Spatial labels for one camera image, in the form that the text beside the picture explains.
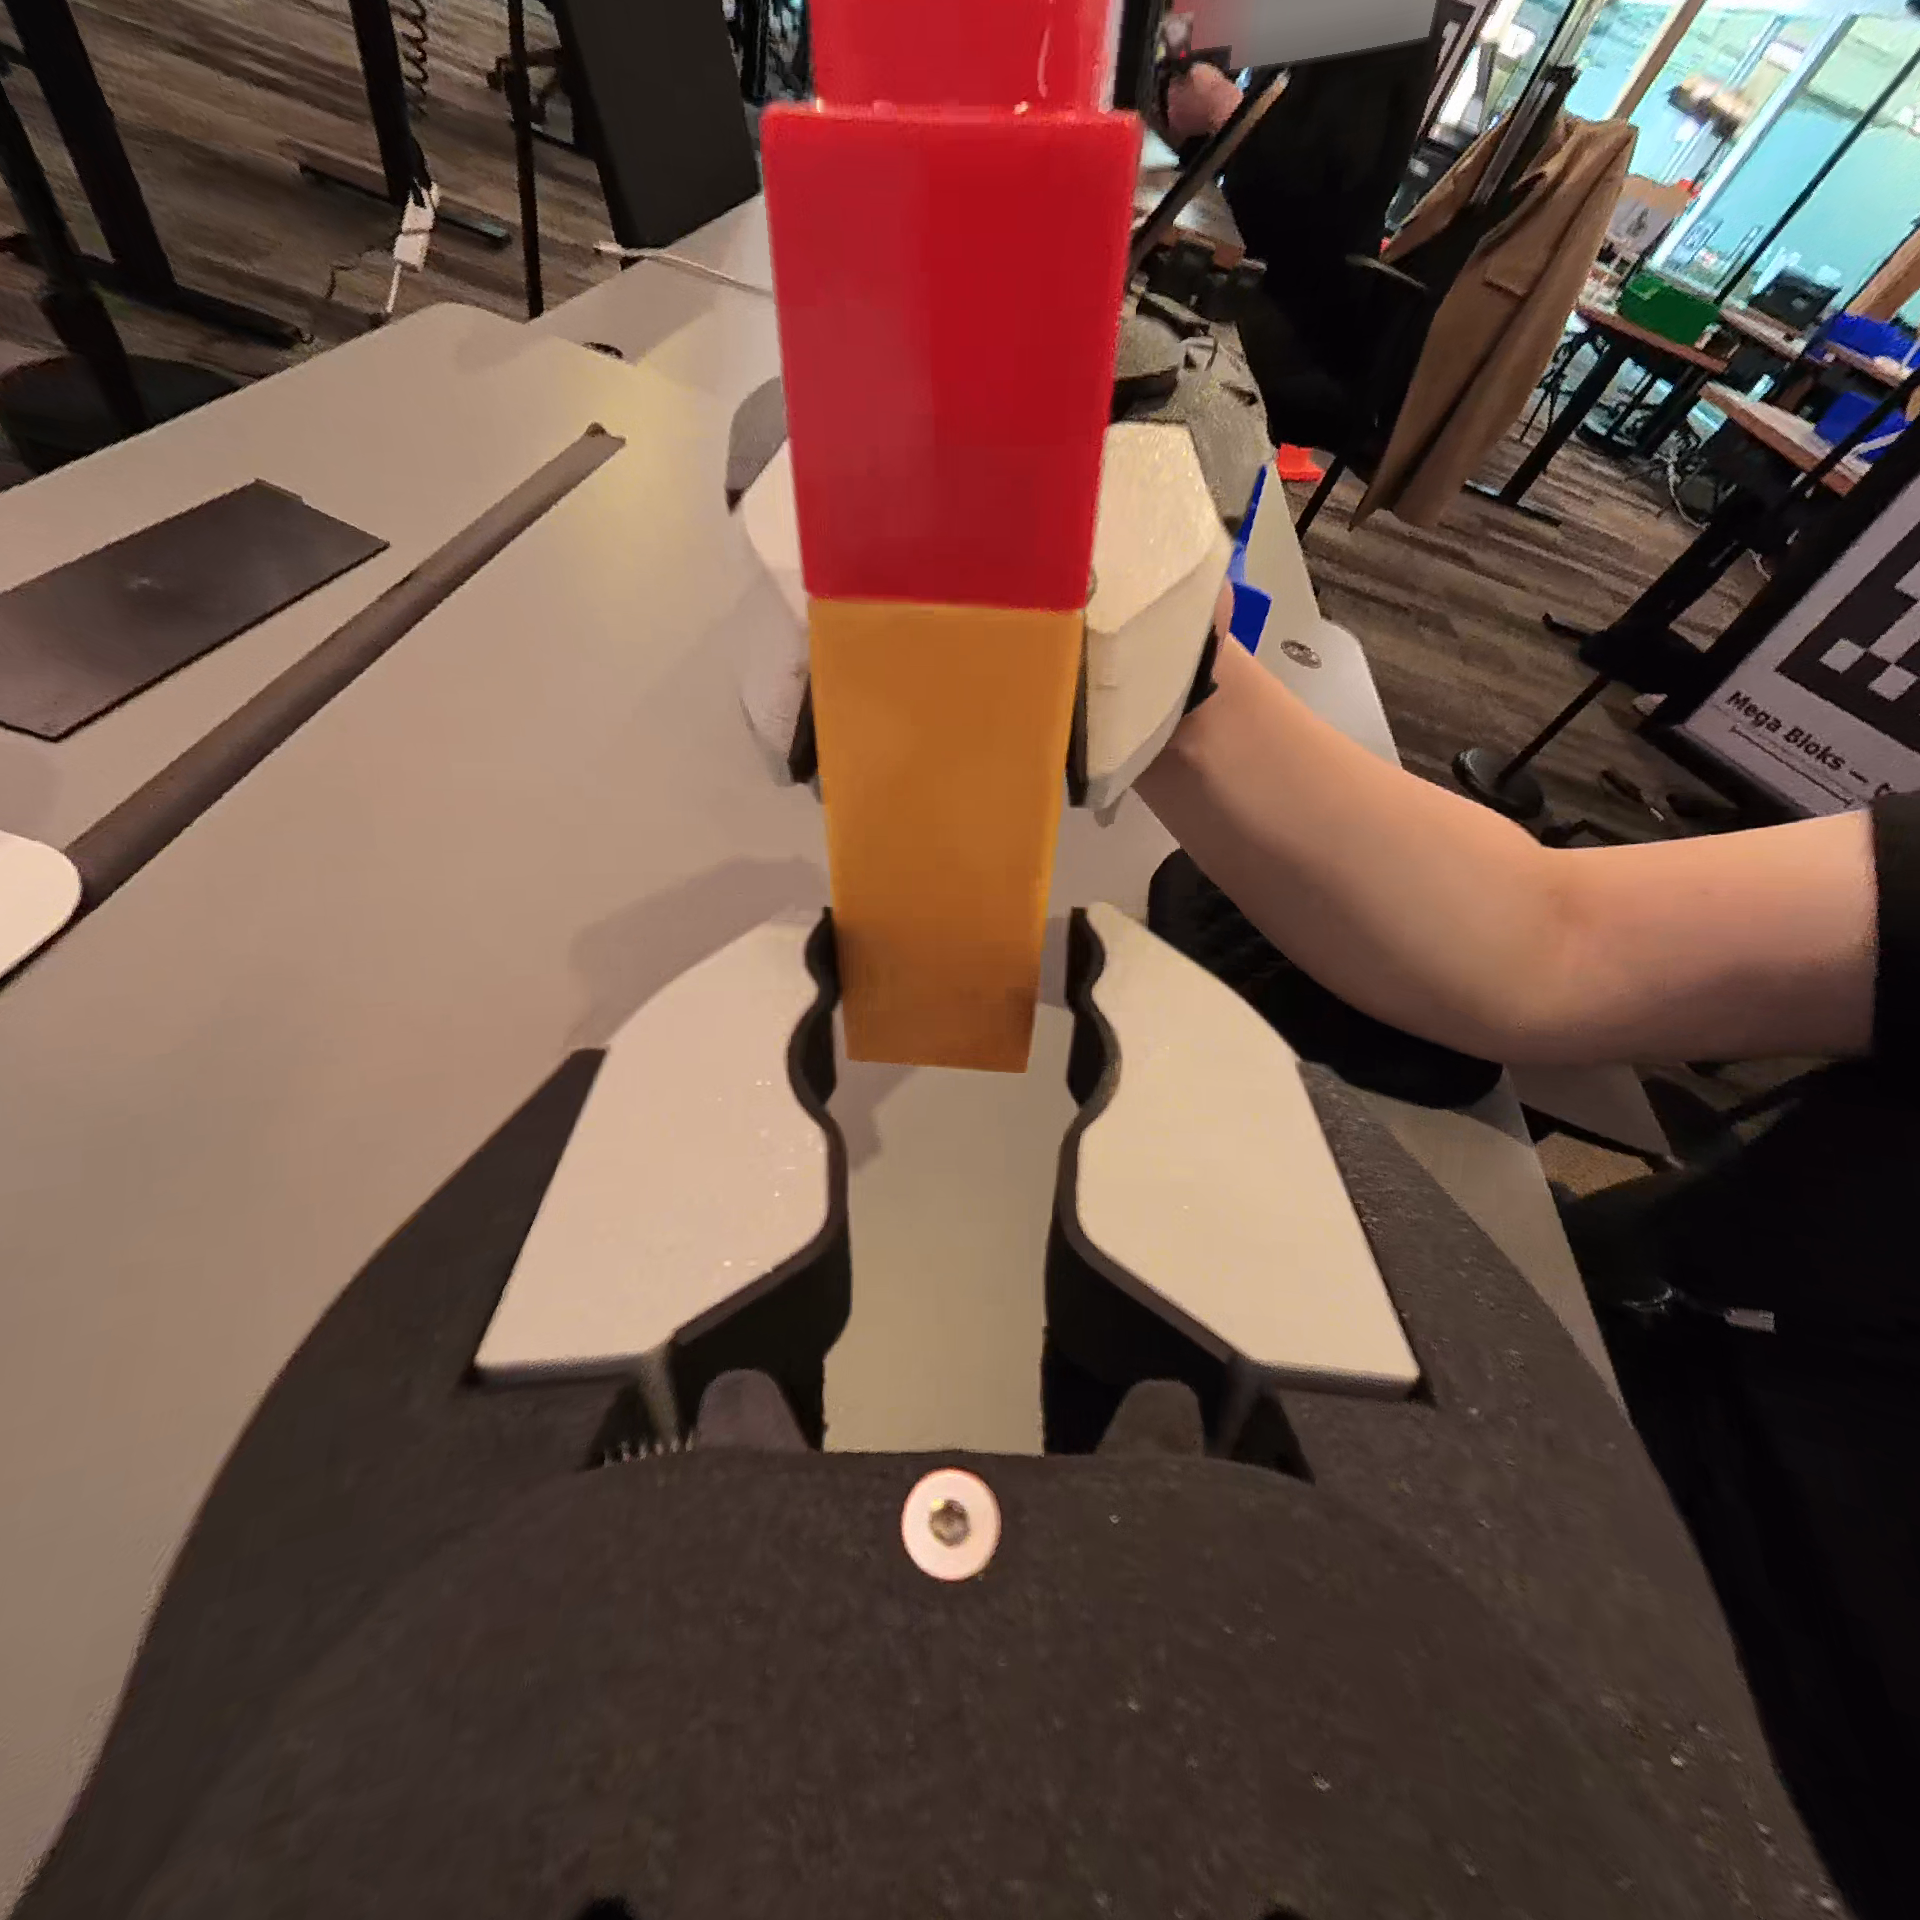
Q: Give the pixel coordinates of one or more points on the person's right hand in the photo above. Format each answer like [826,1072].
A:
[1200,748]

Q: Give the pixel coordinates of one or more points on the wooden standing desk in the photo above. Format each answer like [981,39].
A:
[407,118]

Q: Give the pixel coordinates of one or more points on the black oval pad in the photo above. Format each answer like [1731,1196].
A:
[1321,1004]

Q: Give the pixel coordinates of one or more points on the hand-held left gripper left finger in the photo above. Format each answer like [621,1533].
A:
[643,1200]

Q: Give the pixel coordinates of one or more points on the person's right forearm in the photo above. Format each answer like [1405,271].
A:
[1501,914]

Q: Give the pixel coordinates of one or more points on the black office chair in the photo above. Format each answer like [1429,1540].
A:
[1343,360]

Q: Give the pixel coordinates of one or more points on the slanted display board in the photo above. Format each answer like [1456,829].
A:
[1210,165]

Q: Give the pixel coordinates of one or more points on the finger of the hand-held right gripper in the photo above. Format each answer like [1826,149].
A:
[770,659]
[1146,597]

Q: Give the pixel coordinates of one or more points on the person's black shirt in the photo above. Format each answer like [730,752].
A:
[1799,1351]

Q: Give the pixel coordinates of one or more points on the black rectangular pad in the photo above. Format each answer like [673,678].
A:
[163,597]

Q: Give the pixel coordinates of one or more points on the brown coat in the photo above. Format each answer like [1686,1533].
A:
[1501,332]

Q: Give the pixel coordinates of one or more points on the red mega block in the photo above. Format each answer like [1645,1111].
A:
[946,376]

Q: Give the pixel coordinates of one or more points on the blue plastic bin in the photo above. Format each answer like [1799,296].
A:
[1248,584]
[1858,342]

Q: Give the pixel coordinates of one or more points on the black white pattern sign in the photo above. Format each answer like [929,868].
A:
[1828,674]

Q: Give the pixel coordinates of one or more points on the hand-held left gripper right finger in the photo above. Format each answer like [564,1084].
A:
[1244,1200]

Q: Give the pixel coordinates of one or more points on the green plastic bin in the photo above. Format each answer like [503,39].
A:
[1669,309]

